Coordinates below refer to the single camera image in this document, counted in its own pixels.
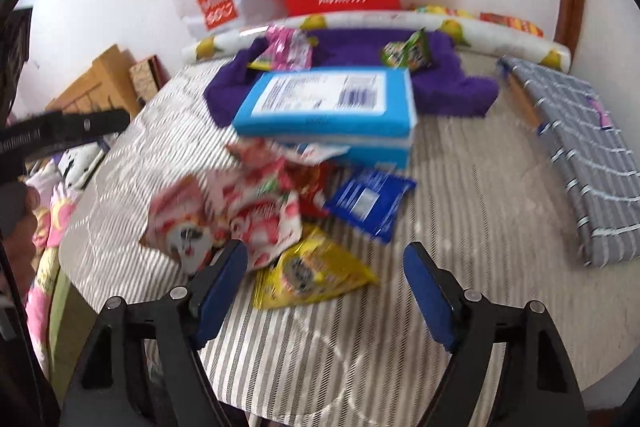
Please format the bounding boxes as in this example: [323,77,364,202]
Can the pale pink pastry packet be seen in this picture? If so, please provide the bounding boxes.
[142,174,231,275]

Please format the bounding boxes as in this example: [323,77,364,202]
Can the yellow chip bag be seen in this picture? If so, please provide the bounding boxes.
[415,5,476,19]

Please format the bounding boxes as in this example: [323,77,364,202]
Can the green snack packet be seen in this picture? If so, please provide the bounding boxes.
[381,28,435,70]

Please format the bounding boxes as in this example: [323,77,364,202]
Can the yellow snack packet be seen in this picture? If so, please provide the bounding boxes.
[252,224,379,310]

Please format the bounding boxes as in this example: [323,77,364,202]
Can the grey checked cloth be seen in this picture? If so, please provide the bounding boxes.
[497,55,640,268]

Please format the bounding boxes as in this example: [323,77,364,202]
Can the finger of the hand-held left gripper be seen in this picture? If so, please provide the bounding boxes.
[45,109,132,146]

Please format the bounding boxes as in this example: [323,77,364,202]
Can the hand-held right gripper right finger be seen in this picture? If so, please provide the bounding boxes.
[402,242,588,427]

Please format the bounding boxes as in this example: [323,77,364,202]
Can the purple towel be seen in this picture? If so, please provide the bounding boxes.
[204,29,500,128]

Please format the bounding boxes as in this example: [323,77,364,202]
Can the brown speckled box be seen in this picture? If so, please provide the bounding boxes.
[129,55,166,102]

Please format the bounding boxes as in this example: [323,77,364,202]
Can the red snack packet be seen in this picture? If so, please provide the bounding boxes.
[292,162,336,218]

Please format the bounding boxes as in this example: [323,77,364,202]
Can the floral bedsheet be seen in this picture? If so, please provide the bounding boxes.
[20,142,108,383]

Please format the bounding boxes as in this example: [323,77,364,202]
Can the strawberry print snack packet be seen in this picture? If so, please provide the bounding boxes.
[225,139,303,270]

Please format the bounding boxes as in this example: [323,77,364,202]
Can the red orange chip bag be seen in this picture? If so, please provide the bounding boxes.
[480,12,544,38]

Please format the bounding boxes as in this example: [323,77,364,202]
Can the cardboard box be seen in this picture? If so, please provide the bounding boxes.
[47,44,143,118]

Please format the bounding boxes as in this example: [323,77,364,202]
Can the person's left hand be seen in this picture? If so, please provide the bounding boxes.
[0,183,43,293]

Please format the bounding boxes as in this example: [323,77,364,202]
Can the pink snack packet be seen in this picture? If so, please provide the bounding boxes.
[248,25,313,72]

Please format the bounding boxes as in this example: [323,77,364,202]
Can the blue tissue box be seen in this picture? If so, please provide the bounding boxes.
[231,67,418,170]

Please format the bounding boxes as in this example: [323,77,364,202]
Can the blue snack packet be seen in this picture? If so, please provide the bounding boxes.
[324,167,417,245]

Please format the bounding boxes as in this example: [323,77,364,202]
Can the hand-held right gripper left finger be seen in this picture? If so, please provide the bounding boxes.
[60,239,251,427]

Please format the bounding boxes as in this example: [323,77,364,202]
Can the striped tablecloth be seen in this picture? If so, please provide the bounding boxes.
[57,52,640,427]

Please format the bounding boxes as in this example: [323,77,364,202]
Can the lemon print paper roll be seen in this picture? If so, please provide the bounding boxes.
[181,9,572,70]

